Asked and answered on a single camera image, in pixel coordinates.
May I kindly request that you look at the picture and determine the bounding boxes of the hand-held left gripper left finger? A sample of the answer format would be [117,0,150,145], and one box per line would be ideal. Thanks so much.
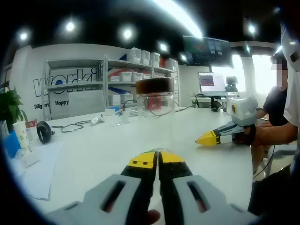
[45,150,158,225]

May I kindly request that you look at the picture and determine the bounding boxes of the black hanging cable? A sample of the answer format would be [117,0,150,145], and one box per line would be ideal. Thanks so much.
[253,144,275,179]

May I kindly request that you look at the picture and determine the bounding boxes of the bright desk monitor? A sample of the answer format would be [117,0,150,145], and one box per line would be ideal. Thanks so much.
[198,71,227,97]

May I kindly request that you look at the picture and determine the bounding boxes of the small white box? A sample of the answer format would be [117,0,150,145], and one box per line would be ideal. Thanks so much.
[20,145,40,168]

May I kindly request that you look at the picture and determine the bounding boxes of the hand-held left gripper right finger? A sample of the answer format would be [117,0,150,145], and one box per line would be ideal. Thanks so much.
[158,150,260,225]

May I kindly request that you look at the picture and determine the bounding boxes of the black desk device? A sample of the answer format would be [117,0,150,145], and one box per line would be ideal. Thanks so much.
[225,75,238,92]

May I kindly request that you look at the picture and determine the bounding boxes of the clear glass coffee can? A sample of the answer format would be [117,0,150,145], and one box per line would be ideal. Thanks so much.
[136,92,177,155]

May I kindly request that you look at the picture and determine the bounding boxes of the blue white box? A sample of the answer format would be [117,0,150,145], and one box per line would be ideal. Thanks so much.
[105,107,124,116]

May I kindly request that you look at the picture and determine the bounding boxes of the brown wooden lid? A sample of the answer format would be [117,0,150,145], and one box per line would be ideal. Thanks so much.
[135,78,175,95]

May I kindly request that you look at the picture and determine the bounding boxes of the black round device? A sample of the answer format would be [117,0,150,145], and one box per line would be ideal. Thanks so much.
[36,120,53,144]

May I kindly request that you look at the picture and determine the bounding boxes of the thin black cable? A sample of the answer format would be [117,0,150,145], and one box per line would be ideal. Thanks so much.
[50,120,92,134]

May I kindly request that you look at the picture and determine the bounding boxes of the clear glass cup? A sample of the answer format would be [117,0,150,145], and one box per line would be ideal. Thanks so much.
[226,98,234,115]

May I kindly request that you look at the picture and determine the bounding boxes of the white paper sheets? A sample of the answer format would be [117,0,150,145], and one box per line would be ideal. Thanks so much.
[20,140,64,201]

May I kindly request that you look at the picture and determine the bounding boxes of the long ceiling light strip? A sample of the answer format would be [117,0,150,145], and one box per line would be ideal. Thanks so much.
[150,0,203,38]

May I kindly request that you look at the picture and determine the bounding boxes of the white desk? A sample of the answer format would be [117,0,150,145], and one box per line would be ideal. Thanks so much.
[189,92,235,111]

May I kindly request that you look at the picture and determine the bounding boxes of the thick black cable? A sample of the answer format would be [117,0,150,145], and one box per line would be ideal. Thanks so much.
[118,99,195,118]

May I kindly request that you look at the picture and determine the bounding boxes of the dark wall monitor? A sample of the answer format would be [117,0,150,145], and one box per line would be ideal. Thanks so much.
[182,35,235,69]

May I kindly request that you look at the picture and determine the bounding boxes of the person's left hand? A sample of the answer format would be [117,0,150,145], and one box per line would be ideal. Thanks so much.
[146,209,161,225]

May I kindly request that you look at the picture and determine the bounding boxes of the grey white chair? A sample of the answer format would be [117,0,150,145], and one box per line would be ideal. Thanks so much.
[252,143,296,180]

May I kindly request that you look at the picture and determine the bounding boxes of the grey board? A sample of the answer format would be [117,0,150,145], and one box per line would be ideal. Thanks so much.
[50,90,105,120]

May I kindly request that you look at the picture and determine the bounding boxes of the person's legs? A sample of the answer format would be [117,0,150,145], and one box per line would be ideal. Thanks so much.
[247,161,300,216]

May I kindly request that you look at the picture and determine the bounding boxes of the person's upper body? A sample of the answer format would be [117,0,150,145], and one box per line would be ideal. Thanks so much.
[280,21,300,125]

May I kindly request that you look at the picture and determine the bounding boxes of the green potted plant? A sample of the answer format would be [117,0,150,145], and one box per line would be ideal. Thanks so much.
[0,85,29,132]

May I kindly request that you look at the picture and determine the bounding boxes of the row of white storage bins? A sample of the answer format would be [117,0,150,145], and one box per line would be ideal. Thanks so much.
[109,47,178,106]

